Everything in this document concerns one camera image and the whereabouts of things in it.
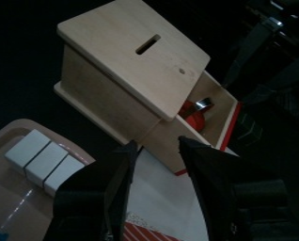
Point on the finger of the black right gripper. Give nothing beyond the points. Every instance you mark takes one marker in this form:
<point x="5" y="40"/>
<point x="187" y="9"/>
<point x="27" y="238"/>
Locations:
<point x="250" y="53"/>
<point x="282" y="81"/>

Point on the pink plastic tray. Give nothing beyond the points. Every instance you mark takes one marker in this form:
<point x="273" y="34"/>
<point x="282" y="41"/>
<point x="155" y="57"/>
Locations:
<point x="14" y="194"/>

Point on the red toy piece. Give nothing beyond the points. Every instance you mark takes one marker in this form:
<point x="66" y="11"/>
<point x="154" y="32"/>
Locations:
<point x="195" y="118"/>

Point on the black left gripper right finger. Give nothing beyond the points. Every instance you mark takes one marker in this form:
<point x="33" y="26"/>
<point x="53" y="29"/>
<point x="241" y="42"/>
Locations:
<point x="217" y="188"/>

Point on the wooden box with coin slot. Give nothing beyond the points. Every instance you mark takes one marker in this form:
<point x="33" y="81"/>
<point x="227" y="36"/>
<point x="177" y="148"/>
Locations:
<point x="127" y="59"/>

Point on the wooden drawer with red front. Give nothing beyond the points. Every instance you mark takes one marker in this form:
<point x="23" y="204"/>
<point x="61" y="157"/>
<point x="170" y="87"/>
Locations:
<point x="173" y="141"/>

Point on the white flat board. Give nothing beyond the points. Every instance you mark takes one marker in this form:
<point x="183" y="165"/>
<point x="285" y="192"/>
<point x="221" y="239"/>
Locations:
<point x="165" y="200"/>

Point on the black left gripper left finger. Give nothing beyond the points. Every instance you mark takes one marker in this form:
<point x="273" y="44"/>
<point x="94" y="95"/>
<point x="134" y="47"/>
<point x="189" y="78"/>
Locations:
<point x="90" y="194"/>

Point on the white rectangular block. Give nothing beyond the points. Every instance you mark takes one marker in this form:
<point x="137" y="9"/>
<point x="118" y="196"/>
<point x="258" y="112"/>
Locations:
<point x="46" y="163"/>
<point x="63" y="175"/>
<point x="26" y="149"/>

